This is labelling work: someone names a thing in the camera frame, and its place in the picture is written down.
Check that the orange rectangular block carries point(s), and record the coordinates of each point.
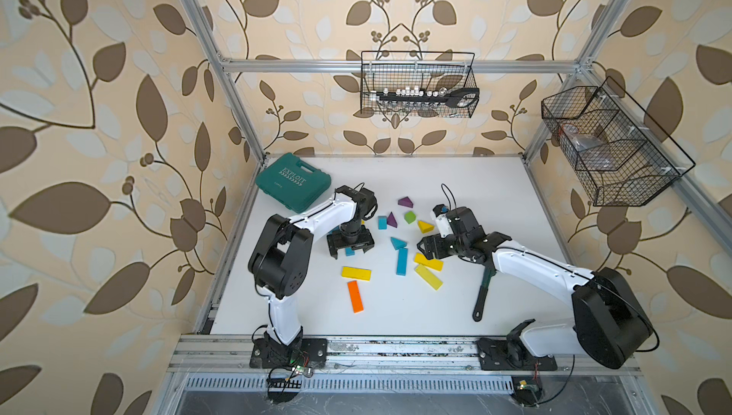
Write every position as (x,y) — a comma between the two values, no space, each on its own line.
(355,297)

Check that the teal trapezoid block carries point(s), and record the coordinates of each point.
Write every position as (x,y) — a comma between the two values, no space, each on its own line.
(382,222)

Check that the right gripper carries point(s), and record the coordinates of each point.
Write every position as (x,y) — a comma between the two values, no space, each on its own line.
(437,242)

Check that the teal triangle block centre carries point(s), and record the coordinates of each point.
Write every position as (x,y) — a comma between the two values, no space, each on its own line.
(398,243)

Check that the yellow triangle block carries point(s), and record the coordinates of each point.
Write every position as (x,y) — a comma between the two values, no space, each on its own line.
(425,227)

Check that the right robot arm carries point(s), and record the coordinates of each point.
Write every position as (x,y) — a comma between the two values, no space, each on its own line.
(607,322)

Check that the right wire basket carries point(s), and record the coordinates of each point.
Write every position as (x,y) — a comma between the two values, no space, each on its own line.
(648,159)

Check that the purple triangle block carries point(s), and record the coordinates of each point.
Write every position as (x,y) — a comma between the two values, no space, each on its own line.
(392,221)
(406,202)

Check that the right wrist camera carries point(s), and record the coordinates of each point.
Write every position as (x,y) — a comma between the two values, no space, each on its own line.
(441,220)

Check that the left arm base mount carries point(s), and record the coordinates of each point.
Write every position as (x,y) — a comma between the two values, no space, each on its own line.
(268,353)

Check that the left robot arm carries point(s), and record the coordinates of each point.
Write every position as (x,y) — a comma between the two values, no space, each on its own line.
(280,260)

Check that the green plastic tool case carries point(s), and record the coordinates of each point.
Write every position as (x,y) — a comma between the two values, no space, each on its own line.
(293,182)

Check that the teal long block upright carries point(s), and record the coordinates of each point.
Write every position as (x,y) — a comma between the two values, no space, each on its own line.
(401,265)

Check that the wire basket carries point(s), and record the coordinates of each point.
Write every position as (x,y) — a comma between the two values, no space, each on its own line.
(648,159)
(388,71)

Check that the lime yellow rectangular block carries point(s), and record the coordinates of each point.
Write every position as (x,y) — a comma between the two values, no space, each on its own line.
(428,276)

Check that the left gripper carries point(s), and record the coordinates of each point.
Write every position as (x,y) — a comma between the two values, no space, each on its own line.
(350,240)

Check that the socket set rail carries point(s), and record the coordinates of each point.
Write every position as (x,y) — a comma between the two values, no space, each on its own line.
(461,98)

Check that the back wire basket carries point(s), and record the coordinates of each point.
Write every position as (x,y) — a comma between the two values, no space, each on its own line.
(388,71)

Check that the plastic bag in basket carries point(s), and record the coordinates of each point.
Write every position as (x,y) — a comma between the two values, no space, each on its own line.
(585,152)

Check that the green cube upper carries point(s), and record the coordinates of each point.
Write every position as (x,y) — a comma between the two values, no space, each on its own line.
(410,217)

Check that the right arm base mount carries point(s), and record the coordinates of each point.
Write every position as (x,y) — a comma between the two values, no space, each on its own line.
(509,353)

